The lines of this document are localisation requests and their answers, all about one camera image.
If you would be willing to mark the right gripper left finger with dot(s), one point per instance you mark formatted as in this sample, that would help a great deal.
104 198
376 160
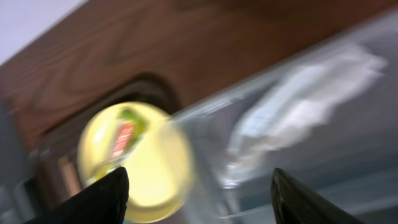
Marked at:
104 202

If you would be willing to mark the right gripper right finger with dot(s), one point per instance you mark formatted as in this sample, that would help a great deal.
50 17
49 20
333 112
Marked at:
295 203

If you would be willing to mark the green red snack wrapper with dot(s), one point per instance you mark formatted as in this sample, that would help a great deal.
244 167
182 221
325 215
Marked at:
130 128

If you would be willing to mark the clear plastic waste bin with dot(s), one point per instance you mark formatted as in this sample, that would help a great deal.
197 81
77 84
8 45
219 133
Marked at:
351 160

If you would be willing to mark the yellow round plate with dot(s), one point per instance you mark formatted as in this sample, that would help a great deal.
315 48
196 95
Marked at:
160 170

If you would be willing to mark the dark brown serving tray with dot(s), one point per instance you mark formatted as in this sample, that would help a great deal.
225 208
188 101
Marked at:
68 152

